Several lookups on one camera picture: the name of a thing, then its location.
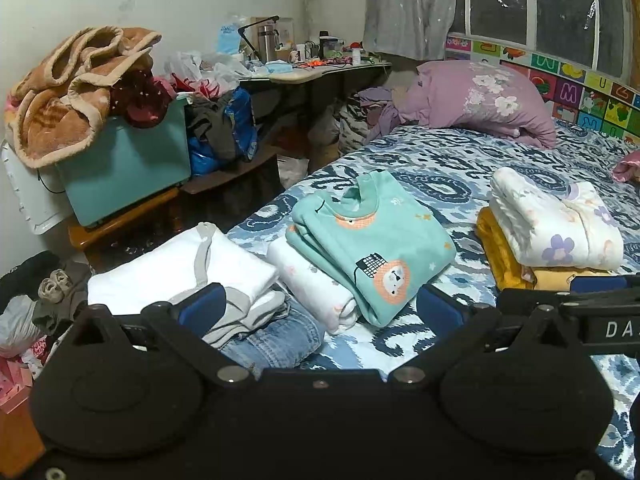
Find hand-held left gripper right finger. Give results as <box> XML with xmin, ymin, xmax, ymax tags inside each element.
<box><xmin>390</xmin><ymin>285</ymin><xmax>571</xmax><ymax>391</ymax></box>

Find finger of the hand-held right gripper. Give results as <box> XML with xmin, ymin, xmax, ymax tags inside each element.
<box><xmin>497</xmin><ymin>274</ymin><xmax>640</xmax><ymax>312</ymax></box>

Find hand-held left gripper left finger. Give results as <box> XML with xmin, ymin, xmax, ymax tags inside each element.
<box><xmin>70</xmin><ymin>282</ymin><xmax>256</xmax><ymax>392</ymax></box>

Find teal lion print garment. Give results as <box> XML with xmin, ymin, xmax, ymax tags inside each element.
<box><xmin>285</xmin><ymin>171</ymin><xmax>457</xmax><ymax>328</ymax></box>

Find white shirt with grey trim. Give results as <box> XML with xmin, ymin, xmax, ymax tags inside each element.
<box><xmin>87</xmin><ymin>222</ymin><xmax>288</xmax><ymax>348</ymax></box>

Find yellow folded garment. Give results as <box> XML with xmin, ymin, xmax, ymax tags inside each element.
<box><xmin>475</xmin><ymin>207</ymin><xmax>621</xmax><ymax>292</ymax></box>

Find white floral padded jacket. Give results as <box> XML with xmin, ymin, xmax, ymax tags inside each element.
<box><xmin>489</xmin><ymin>166</ymin><xmax>625</xmax><ymax>271</ymax></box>

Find blue jeans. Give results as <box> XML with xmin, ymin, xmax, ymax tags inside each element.
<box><xmin>220</xmin><ymin>295</ymin><xmax>326</xmax><ymax>381</ymax></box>

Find white floral folded pants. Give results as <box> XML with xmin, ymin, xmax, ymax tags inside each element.
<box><xmin>267</xmin><ymin>235</ymin><xmax>361</xmax><ymax>336</ymax></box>

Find wooden bench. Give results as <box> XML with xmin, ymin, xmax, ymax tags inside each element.
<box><xmin>67</xmin><ymin>152</ymin><xmax>281</xmax><ymax>261</ymax></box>

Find pink cloth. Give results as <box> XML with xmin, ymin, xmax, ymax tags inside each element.
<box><xmin>612</xmin><ymin>149</ymin><xmax>640</xmax><ymax>183</ymax></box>

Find blue patterned bed sheet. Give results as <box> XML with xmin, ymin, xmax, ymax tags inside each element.
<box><xmin>220</xmin><ymin>120</ymin><xmax>640</xmax><ymax>466</ymax></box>

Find grey brown socks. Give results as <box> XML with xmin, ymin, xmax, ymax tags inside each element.
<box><xmin>32</xmin><ymin>260</ymin><xmax>93</xmax><ymax>336</ymax></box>

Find teal storage box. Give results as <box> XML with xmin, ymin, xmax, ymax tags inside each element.
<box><xmin>55</xmin><ymin>97</ymin><xmax>193</xmax><ymax>228</ymax></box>

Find black cloth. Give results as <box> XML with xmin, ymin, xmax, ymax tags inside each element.
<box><xmin>0</xmin><ymin>250</ymin><xmax>61</xmax><ymax>311</ymax></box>

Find grey brown garment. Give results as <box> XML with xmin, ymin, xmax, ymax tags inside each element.
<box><xmin>185</xmin><ymin>95</ymin><xmax>236</xmax><ymax>161</ymax></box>

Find blue bag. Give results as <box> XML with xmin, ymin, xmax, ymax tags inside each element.
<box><xmin>187</xmin><ymin>87</ymin><xmax>258</xmax><ymax>176</ymax></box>

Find crumpled white plastic bag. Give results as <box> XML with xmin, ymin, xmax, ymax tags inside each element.
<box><xmin>0</xmin><ymin>295</ymin><xmax>46</xmax><ymax>358</ymax></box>

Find zebra pattern cloth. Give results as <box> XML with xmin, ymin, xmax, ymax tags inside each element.
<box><xmin>337</xmin><ymin>105</ymin><xmax>373</xmax><ymax>156</ymax></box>

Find colourful alphabet foam mat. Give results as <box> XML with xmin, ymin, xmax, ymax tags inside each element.
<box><xmin>445</xmin><ymin>32</ymin><xmax>640</xmax><ymax>143</ymax></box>

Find pink box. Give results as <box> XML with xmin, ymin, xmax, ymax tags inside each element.
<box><xmin>0</xmin><ymin>355</ymin><xmax>33</xmax><ymax>413</ymax></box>

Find white plastic panel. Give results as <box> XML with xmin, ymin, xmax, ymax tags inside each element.
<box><xmin>0</xmin><ymin>140</ymin><xmax>76</xmax><ymax>236</ymax></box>

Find purple crumpled cloth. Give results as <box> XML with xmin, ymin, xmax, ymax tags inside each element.
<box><xmin>355</xmin><ymin>87</ymin><xmax>401</xmax><ymax>133</ymax></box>

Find dark red garment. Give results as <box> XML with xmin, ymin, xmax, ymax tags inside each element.
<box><xmin>110</xmin><ymin>70</ymin><xmax>176</xmax><ymax>128</ymax></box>

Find purple floral pillow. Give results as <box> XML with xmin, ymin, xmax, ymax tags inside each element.
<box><xmin>397</xmin><ymin>60</ymin><xmax>558</xmax><ymax>148</ymax></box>

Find brown fleece blanket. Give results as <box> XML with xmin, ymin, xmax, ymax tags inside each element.
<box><xmin>7</xmin><ymin>27</ymin><xmax>163</xmax><ymax>168</ymax></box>

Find beige desk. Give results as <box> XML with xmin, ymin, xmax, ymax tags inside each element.
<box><xmin>240</xmin><ymin>62</ymin><xmax>393</xmax><ymax>111</ymax></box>

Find light blue packet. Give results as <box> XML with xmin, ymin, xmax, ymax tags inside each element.
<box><xmin>218</xmin><ymin>25</ymin><xmax>241</xmax><ymax>56</ymax></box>

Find steel thermos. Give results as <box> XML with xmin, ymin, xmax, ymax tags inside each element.
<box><xmin>257</xmin><ymin>25</ymin><xmax>278</xmax><ymax>63</ymax></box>

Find black desk lamp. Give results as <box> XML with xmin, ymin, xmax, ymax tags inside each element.
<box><xmin>237</xmin><ymin>15</ymin><xmax>281</xmax><ymax>61</ymax></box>

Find grey curtain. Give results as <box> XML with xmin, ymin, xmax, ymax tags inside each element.
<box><xmin>362</xmin><ymin>0</ymin><xmax>456</xmax><ymax>61</ymax></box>

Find white window frame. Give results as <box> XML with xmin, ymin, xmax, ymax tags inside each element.
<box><xmin>452</xmin><ymin>0</ymin><xmax>640</xmax><ymax>91</ymax></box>

